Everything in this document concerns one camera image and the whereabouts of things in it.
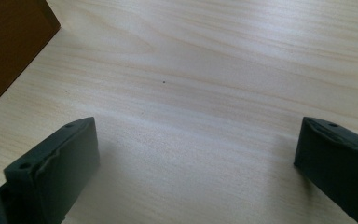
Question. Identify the brown wooden box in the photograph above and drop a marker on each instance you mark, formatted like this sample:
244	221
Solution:
9	43

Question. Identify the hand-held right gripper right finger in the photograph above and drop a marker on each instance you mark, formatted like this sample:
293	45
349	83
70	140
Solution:
341	165

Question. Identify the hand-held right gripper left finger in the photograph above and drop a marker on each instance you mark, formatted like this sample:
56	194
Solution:
56	174

